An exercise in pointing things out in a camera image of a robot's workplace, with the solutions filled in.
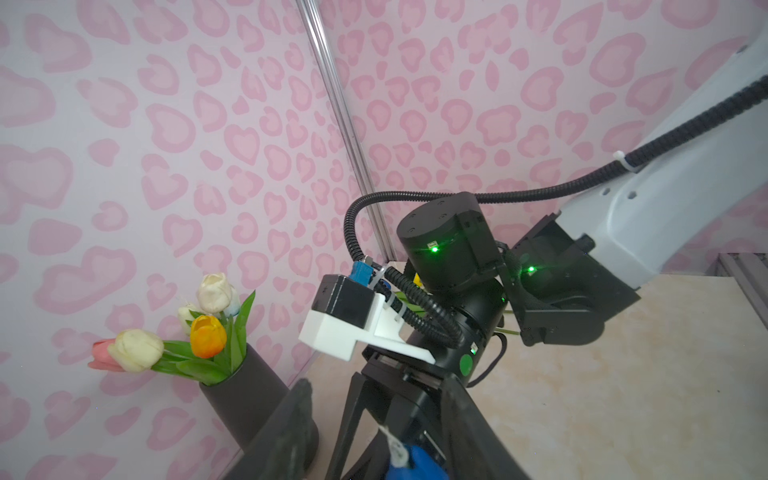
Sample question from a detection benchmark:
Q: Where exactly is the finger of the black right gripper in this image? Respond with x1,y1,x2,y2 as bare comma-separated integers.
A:
323,371,409,480

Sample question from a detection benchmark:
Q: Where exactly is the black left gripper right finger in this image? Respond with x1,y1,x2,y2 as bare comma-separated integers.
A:
440,375,530,480

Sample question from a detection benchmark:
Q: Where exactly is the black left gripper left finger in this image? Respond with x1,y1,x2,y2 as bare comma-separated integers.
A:
223,379,315,480

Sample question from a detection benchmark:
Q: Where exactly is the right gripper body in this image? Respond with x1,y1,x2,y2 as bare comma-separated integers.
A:
353,350,450,456

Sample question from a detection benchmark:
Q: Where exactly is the blue tulip front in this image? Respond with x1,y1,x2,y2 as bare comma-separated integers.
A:
378,425,449,480

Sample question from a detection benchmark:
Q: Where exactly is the dark grey vase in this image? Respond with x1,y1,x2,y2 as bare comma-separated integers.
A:
201,347,319,476

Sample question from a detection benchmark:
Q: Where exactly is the orange tulip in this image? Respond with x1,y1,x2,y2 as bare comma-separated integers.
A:
189,315,229,359

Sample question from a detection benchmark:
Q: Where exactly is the cream white tulip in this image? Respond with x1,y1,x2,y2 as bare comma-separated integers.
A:
106,329,194,376

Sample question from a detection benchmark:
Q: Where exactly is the pink tulip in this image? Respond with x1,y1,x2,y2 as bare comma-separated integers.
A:
88,339,124,372

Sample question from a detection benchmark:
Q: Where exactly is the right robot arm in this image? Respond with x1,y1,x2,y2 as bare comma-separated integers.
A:
301,34,767,479

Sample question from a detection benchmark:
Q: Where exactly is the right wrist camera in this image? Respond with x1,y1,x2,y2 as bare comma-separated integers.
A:
299,261,435,365

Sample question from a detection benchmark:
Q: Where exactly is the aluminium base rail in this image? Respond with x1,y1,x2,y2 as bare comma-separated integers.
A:
706,253,768,326

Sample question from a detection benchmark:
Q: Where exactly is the aluminium corner post right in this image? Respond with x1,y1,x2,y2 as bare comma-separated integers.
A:
295,0,398,263

